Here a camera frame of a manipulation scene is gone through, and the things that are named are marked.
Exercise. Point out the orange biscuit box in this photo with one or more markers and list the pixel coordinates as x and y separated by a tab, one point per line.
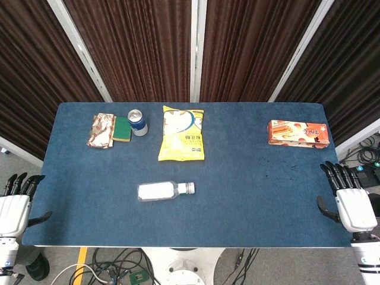
297	133

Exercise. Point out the blue soda can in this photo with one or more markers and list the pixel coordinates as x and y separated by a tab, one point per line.
139	124

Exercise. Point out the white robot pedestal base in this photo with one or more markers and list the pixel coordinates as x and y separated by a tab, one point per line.
181	267

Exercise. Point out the clear plastic bottle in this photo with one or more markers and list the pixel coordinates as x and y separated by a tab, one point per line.
155	191

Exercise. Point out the brown pleated curtain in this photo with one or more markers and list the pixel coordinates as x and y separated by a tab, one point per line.
139	50
35	74
350	68
252	44

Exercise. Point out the black caster foot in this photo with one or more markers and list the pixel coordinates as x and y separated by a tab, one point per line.
37	267

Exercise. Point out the white frame post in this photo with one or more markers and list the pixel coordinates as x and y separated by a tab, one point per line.
78	47
197	50
20	151
359	135
300	50

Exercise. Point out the blue table mat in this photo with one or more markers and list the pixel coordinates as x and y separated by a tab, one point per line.
237	193

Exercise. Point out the red white wrapped packet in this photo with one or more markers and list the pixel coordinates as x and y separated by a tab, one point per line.
100	130

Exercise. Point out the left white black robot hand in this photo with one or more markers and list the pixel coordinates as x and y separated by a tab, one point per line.
13	212

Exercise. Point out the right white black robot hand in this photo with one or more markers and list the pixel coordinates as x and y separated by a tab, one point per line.
356	209

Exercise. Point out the green circuit board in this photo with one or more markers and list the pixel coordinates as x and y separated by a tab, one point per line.
138	277

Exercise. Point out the yellow snack bag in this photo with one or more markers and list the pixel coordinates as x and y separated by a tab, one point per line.
181	139

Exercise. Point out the green yellow sponge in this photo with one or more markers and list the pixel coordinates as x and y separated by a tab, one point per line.
122	129

